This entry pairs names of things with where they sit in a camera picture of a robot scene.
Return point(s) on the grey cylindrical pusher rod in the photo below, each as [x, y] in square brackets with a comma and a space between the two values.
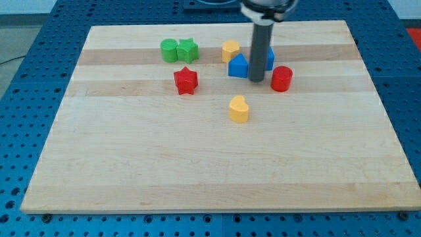
[259, 51]

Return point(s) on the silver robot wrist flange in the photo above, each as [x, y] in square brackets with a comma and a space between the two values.
[268, 11]

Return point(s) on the blue triangle block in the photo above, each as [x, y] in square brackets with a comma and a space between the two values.
[238, 66]

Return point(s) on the blue cube block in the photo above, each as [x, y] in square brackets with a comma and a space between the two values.
[270, 59]

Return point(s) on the yellow hexagon block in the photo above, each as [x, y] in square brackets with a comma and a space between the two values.
[230, 49]

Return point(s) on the red cylinder block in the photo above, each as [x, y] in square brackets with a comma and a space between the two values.
[281, 78]

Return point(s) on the green star block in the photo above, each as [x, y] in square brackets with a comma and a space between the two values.
[187, 50]

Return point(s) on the yellow heart block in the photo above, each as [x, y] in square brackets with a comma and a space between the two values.
[239, 109]

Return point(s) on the red star block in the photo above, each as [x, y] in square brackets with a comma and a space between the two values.
[186, 81]

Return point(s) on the green cylinder block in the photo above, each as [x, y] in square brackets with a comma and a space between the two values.
[169, 50]

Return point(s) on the wooden board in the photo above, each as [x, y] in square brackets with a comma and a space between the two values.
[124, 140]

